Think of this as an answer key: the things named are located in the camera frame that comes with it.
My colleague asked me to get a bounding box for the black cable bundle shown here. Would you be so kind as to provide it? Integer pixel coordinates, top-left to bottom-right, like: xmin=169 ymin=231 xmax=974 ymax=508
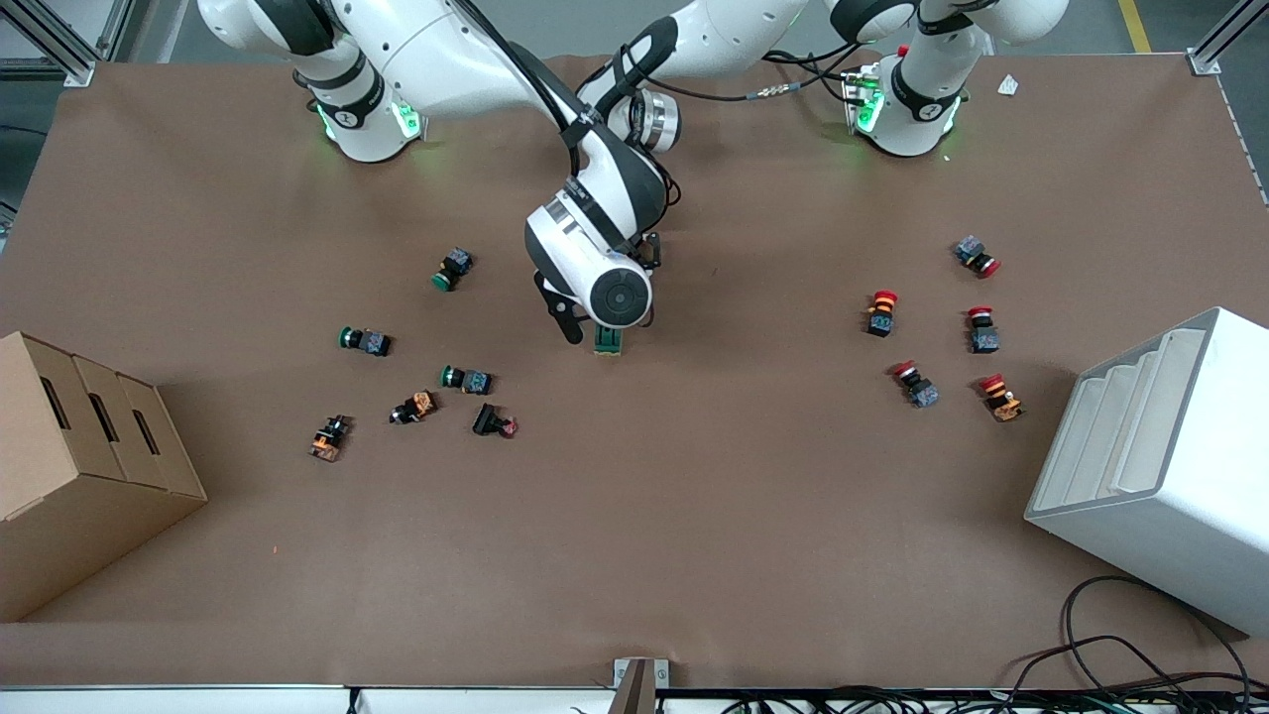
xmin=694 ymin=635 xmax=1269 ymax=714

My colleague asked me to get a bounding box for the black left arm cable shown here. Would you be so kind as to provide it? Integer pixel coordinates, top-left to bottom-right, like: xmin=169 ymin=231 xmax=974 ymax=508
xmin=679 ymin=40 xmax=865 ymax=102

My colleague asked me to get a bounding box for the aluminium frame profile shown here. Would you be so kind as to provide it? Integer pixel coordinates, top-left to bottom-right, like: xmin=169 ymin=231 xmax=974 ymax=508
xmin=1188 ymin=0 xmax=1269 ymax=76
xmin=0 ymin=0 xmax=135 ymax=90

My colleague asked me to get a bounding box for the white slotted bin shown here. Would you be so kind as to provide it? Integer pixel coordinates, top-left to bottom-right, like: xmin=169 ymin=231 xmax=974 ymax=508
xmin=1024 ymin=305 xmax=1269 ymax=638

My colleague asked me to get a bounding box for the brown table mat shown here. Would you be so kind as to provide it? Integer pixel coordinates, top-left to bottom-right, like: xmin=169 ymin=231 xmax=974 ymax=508
xmin=0 ymin=50 xmax=1269 ymax=690

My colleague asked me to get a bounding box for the metal bracket with post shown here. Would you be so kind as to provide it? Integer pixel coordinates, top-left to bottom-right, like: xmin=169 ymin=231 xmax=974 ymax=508
xmin=610 ymin=656 xmax=671 ymax=714

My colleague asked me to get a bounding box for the brown cardboard box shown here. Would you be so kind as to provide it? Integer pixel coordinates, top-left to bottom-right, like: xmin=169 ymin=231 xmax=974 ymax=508
xmin=0 ymin=330 xmax=209 ymax=624

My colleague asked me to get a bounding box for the white table edge rail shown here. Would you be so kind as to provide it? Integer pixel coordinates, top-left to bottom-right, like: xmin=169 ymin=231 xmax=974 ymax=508
xmin=0 ymin=684 xmax=616 ymax=714

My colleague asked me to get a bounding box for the black looped cable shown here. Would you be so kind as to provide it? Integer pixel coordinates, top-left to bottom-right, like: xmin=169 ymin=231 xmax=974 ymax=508
xmin=1063 ymin=575 xmax=1252 ymax=695

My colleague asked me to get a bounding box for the black left base cable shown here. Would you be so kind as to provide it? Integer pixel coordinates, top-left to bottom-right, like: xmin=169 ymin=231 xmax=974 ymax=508
xmin=761 ymin=48 xmax=862 ymax=105

